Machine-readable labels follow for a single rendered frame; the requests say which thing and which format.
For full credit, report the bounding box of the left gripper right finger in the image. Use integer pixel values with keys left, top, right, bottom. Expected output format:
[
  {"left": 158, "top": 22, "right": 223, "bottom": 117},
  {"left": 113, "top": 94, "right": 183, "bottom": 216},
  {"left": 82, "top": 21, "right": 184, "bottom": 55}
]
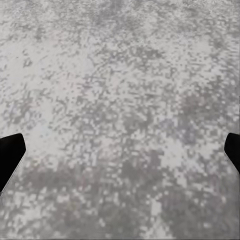
[{"left": 224, "top": 133, "right": 240, "bottom": 173}]

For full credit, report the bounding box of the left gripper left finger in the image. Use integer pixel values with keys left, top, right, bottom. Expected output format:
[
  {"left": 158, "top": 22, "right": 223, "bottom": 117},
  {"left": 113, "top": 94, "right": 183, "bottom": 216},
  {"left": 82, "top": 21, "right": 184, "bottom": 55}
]
[{"left": 0, "top": 133, "right": 26, "bottom": 193}]

